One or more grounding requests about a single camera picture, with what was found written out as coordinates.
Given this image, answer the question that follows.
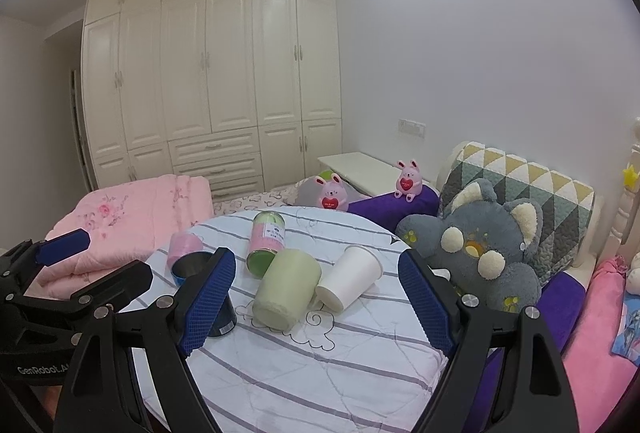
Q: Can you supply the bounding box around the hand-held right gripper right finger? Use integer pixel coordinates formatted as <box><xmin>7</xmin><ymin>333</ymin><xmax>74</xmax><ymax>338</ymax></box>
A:
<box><xmin>397</xmin><ymin>248</ymin><xmax>581</xmax><ymax>433</ymax></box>

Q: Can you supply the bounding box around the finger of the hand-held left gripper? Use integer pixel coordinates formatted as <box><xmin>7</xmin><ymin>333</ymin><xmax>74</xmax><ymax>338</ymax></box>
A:
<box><xmin>7</xmin><ymin>261</ymin><xmax>154</xmax><ymax>321</ymax></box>
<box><xmin>0</xmin><ymin>228</ymin><xmax>92</xmax><ymax>300</ymax></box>

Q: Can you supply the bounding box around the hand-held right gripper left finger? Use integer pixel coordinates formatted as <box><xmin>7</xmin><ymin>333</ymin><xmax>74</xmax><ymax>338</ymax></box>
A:
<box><xmin>52</xmin><ymin>248</ymin><xmax>237</xmax><ymax>433</ymax></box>

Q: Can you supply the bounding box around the light green cup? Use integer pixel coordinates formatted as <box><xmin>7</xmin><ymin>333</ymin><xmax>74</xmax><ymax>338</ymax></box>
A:
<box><xmin>251</xmin><ymin>248</ymin><xmax>322</xmax><ymax>333</ymax></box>

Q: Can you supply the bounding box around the white cup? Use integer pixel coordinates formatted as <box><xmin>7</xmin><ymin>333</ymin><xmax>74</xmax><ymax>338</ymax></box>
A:
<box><xmin>315</xmin><ymin>245</ymin><xmax>384</xmax><ymax>312</ymax></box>

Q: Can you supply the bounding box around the dark metal cup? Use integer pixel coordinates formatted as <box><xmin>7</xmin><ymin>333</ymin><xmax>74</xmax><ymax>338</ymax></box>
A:
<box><xmin>171</xmin><ymin>251</ymin><xmax>237</xmax><ymax>339</ymax></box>

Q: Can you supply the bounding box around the pink cup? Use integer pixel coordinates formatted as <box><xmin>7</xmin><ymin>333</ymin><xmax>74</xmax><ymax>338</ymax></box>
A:
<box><xmin>167</xmin><ymin>231</ymin><xmax>206</xmax><ymax>271</ymax></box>

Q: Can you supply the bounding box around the pink floral blanket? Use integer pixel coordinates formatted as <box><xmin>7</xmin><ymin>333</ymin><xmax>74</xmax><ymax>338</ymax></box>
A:
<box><xmin>37</xmin><ymin>174</ymin><xmax>215</xmax><ymax>299</ymax></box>

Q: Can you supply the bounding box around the green and pink bottle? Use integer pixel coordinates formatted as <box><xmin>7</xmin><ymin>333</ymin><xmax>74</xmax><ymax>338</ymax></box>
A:
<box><xmin>246</xmin><ymin>210</ymin><xmax>287</xmax><ymax>280</ymax></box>

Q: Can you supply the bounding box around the grey plush bear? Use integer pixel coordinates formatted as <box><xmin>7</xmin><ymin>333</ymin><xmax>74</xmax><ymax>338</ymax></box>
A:
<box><xmin>395</xmin><ymin>178</ymin><xmax>545</xmax><ymax>311</ymax></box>

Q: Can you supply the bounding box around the purple pillow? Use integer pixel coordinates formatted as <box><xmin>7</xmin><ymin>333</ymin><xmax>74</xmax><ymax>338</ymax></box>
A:
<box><xmin>347</xmin><ymin>187</ymin><xmax>441</xmax><ymax>231</ymax></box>

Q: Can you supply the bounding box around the floral bed sheet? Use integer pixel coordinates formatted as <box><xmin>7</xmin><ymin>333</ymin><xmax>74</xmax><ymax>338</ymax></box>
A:
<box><xmin>212</xmin><ymin>186</ymin><xmax>301</xmax><ymax>217</ymax></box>

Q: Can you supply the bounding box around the pink bunny plush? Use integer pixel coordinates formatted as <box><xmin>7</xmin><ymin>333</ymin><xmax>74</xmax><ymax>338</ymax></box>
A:
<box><xmin>310</xmin><ymin>173</ymin><xmax>360</xmax><ymax>212</ymax></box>
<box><xmin>395</xmin><ymin>159</ymin><xmax>424</xmax><ymax>203</ymax></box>

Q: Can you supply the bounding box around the striped white tablecloth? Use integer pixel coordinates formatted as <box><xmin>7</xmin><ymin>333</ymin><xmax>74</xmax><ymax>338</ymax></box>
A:
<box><xmin>117</xmin><ymin>206</ymin><xmax>451</xmax><ymax>433</ymax></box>

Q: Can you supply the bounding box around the white nightstand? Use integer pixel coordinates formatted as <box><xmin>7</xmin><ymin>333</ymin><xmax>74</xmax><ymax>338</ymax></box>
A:
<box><xmin>317</xmin><ymin>152</ymin><xmax>438</xmax><ymax>199</ymax></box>

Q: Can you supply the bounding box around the triangle pattern quilted cover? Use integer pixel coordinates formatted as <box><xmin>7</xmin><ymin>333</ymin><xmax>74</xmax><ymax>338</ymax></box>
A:
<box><xmin>437</xmin><ymin>142</ymin><xmax>596</xmax><ymax>284</ymax></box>

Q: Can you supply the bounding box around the pink pillow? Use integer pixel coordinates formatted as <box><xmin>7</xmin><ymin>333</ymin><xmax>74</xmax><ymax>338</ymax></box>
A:
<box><xmin>562</xmin><ymin>258</ymin><xmax>637</xmax><ymax>414</ymax></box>

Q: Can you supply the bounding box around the blue printed cloth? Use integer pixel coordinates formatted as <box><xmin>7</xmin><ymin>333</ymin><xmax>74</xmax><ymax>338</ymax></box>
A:
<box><xmin>612</xmin><ymin>292</ymin><xmax>640</xmax><ymax>366</ymax></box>

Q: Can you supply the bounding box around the white bed headboard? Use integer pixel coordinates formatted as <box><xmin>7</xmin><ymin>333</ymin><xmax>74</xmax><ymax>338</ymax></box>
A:
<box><xmin>575</xmin><ymin>116</ymin><xmax>640</xmax><ymax>270</ymax></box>

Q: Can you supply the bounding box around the cream wardrobe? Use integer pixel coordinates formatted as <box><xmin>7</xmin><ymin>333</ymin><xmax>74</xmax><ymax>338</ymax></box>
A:
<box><xmin>80</xmin><ymin>0</ymin><xmax>343</xmax><ymax>195</ymax></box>

